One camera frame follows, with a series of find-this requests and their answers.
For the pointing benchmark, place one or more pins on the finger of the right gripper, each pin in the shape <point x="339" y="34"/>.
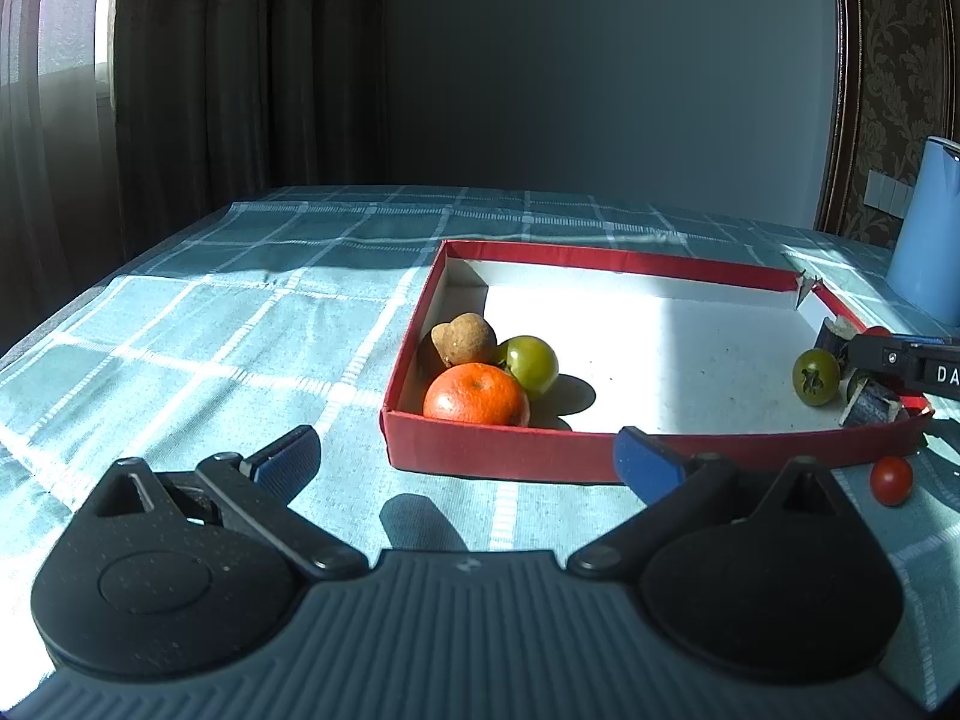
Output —
<point x="922" y="365"/>

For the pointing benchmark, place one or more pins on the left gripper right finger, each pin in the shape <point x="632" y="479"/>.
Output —
<point x="681" y="495"/>

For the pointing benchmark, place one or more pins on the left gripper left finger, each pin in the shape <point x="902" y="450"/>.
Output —
<point x="253" y="496"/>

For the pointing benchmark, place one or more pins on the red cherry tomato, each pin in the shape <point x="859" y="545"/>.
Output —
<point x="891" y="480"/>
<point x="877" y="331"/>

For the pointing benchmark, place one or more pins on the green cucumber piece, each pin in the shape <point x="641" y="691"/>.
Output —
<point x="816" y="377"/>

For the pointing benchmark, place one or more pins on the large green tomato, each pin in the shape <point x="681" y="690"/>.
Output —
<point x="531" y="361"/>

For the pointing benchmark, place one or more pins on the orange mandarin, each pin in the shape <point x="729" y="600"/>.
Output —
<point x="478" y="394"/>

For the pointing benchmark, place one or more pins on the brown kiwi fruit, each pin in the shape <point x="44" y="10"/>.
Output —
<point x="466" y="338"/>

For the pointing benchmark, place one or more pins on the blue electric kettle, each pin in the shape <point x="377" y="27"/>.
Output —
<point x="925" y="266"/>

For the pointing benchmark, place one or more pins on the red cardboard tray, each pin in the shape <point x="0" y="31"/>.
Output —
<point x="698" y="353"/>

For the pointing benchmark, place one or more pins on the dark brown curtain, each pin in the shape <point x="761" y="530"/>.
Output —
<point x="126" y="120"/>

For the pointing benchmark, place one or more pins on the white wall switch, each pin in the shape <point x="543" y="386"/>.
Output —
<point x="886" y="194"/>

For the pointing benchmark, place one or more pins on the dark wooden headboard frame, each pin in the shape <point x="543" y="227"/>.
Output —
<point x="896" y="84"/>

